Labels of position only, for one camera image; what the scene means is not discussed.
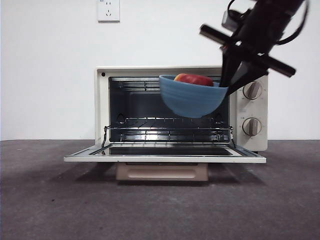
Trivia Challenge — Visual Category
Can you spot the red apple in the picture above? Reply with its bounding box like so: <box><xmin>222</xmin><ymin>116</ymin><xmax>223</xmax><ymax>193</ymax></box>
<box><xmin>174</xmin><ymin>73</ymin><xmax>215</xmax><ymax>87</ymax></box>

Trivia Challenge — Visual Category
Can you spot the blue ribbed bowl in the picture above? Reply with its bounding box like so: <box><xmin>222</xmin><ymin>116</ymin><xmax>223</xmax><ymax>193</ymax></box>
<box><xmin>159</xmin><ymin>74</ymin><xmax>229</xmax><ymax>119</ymax></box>

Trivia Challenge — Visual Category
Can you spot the oven door with brown handle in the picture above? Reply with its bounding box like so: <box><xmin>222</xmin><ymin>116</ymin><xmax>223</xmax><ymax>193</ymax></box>
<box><xmin>63</xmin><ymin>143</ymin><xmax>267</xmax><ymax>182</ymax></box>

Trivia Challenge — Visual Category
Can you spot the large cream oven knob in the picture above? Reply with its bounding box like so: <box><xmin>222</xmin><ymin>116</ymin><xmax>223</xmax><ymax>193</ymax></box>
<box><xmin>242</xmin><ymin>81</ymin><xmax>264</xmax><ymax>100</ymax></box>

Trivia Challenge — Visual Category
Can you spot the small cream oven knob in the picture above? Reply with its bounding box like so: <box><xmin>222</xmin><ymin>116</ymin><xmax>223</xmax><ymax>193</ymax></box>
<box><xmin>242</xmin><ymin>117</ymin><xmax>263</xmax><ymax>136</ymax></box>

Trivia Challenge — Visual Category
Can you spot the cream toaster oven housing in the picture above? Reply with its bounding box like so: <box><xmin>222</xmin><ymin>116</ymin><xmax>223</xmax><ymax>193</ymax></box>
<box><xmin>94</xmin><ymin>66</ymin><xmax>269</xmax><ymax>153</ymax></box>

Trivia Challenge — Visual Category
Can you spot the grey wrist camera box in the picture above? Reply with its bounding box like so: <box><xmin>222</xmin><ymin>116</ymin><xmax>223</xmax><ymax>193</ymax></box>
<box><xmin>221</xmin><ymin>11</ymin><xmax>252</xmax><ymax>30</ymax></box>

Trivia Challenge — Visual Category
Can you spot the wire oven rack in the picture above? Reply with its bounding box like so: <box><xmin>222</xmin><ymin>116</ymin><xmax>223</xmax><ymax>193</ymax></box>
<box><xmin>103</xmin><ymin>116</ymin><xmax>235</xmax><ymax>146</ymax></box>

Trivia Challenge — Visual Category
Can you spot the white wall socket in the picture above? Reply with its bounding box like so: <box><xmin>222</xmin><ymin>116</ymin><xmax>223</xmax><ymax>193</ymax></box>
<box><xmin>97</xmin><ymin>0</ymin><xmax>121</xmax><ymax>24</ymax></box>

